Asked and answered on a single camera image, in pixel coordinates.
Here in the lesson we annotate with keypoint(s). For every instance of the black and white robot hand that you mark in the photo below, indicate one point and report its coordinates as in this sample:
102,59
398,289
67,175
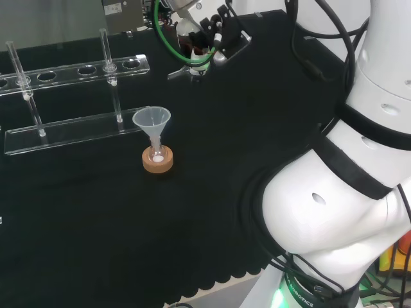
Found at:
229,35

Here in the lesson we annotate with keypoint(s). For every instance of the translucent plastic funnel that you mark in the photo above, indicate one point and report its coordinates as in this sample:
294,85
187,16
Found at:
151,119

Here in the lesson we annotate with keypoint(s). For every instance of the clear acrylic funnel stand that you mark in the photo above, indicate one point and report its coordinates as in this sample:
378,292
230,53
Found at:
74,131

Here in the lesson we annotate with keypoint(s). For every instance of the grey metal box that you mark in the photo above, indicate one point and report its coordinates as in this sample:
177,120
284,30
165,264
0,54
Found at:
122,16

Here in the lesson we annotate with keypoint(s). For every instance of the small round-bottom glass flask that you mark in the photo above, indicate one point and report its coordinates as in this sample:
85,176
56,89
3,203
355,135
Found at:
156,154

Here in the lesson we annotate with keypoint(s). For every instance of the black table cloth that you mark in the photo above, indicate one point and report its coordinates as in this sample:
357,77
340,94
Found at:
96,224

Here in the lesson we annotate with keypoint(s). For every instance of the yellow stop button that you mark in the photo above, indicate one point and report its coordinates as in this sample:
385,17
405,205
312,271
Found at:
390,256

